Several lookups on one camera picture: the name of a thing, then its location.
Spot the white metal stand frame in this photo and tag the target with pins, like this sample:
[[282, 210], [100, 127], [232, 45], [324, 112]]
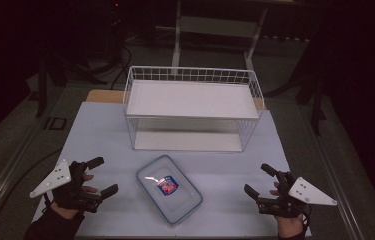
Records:
[[215, 26]]

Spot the person's left hand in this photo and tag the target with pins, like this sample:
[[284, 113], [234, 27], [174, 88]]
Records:
[[64, 212]]

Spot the black floor socket plate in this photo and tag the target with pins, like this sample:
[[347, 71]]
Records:
[[55, 123]]

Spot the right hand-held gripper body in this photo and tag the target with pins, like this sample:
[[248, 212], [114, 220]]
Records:
[[308, 194]]

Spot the metal floor rail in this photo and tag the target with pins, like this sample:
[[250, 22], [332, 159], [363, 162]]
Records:
[[5, 170], [341, 180]]

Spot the pale blue table cover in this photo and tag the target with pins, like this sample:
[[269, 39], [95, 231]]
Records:
[[221, 173]]

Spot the person's right hand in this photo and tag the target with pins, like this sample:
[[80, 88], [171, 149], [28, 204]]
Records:
[[290, 227]]

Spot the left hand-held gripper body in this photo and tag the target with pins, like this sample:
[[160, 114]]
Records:
[[58, 178]]

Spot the black stand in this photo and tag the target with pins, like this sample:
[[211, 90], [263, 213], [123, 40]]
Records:
[[43, 83], [315, 100]]

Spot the clear plastic container blue-rimmed lid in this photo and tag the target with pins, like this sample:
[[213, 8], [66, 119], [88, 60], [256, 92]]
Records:
[[175, 200]]

